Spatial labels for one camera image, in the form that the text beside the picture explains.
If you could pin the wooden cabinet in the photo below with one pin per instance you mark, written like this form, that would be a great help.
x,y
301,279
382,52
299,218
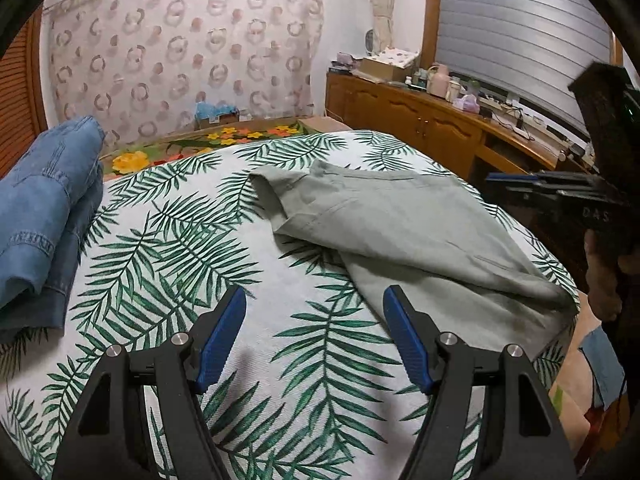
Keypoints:
x,y
415,115

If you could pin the small cardboard box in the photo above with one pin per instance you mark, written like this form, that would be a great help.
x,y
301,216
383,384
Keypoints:
x,y
220,121

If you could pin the blue plastic bag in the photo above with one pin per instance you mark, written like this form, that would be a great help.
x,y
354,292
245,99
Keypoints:
x,y
214,109

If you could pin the slatted wooden wardrobe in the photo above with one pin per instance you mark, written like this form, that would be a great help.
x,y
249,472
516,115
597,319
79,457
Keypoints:
x,y
20,100

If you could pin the pink thermos jug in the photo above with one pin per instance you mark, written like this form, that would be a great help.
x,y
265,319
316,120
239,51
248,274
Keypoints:
x,y
439,82

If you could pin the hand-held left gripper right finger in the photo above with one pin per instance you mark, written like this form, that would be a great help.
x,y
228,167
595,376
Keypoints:
x,y
405,342

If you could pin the floral print box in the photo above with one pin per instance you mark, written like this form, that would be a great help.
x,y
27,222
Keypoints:
x,y
390,62

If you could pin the lilac plastic bag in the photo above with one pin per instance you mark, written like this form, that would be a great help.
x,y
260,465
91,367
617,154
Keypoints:
x,y
467,102

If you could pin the green leaf print blanket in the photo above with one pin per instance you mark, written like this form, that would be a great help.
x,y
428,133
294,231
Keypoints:
x,y
280,400

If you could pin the cream tied curtain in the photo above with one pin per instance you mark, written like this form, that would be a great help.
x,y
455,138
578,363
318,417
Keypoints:
x,y
384,5

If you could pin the blue-grey cloth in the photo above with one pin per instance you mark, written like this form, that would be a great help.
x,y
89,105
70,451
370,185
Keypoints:
x,y
602,370

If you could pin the blue denim jeans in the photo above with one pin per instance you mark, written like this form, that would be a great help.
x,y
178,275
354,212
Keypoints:
x,y
40,210

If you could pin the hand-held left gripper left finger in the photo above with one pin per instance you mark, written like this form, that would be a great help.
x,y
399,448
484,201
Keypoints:
x,y
224,342

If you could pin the grey window blind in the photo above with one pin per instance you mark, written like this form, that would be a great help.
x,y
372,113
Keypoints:
x,y
525,25

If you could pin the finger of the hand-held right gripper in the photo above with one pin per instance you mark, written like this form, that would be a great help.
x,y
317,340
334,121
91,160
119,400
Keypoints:
x,y
505,176
550,191

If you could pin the small desk fan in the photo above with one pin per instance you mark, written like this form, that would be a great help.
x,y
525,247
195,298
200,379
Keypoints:
x,y
371,42

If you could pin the person's right hand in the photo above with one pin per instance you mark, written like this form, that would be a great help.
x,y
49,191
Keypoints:
x,y
602,285

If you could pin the white power strip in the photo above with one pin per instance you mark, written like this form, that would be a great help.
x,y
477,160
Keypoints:
x,y
500,104

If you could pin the purple box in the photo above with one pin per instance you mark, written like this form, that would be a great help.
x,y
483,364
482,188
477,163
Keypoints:
x,y
344,62

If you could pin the grey-green pants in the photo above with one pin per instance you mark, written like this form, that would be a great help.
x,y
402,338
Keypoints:
x,y
410,220

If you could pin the circle pattern sheer curtain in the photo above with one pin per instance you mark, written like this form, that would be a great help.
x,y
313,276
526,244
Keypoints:
x,y
190,50

